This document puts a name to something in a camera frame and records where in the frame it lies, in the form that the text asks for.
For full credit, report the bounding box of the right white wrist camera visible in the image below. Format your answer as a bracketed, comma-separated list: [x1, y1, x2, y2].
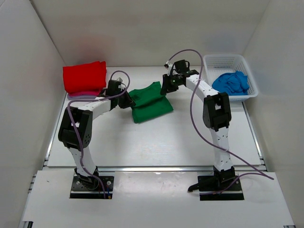
[164, 61, 174, 72]

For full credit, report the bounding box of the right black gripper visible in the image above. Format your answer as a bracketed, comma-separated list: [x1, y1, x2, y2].
[161, 74, 182, 95]

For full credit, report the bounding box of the lavender folded t-shirt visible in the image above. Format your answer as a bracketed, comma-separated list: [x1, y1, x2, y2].
[67, 95, 98, 100]

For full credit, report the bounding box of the white plastic basket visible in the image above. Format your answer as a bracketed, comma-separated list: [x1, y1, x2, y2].
[203, 54, 258, 102]

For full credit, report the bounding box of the aluminium table rail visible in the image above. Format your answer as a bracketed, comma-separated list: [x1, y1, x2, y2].
[47, 98, 266, 171]

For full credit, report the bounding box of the green t-shirt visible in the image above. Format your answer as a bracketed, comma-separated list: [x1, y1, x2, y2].
[129, 81, 173, 124]

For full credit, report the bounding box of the blue crumpled t-shirt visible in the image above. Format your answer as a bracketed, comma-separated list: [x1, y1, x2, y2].
[212, 71, 249, 96]

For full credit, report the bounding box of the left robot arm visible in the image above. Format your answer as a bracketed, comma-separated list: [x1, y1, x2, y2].
[58, 79, 135, 189]

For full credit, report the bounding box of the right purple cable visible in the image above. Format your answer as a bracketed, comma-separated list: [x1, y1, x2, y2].
[166, 48, 275, 180]

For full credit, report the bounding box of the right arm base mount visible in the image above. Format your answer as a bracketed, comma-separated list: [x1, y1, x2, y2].
[188, 167, 245, 201]

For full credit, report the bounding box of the pink folded t-shirt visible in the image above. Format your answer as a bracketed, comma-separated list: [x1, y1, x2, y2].
[68, 89, 102, 97]

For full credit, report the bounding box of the red folded t-shirt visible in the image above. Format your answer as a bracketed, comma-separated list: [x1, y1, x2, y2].
[63, 61, 107, 94]

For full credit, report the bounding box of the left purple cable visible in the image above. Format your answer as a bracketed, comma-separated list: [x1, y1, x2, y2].
[66, 70, 131, 199]

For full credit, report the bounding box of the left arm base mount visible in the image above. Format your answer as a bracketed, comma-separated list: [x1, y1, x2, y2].
[69, 173, 114, 200]

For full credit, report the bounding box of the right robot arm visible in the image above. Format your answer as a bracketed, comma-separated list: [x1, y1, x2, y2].
[161, 60, 233, 172]

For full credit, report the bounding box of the purple cable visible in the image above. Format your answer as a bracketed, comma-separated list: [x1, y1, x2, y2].
[166, 48, 275, 180]
[66, 70, 131, 199]

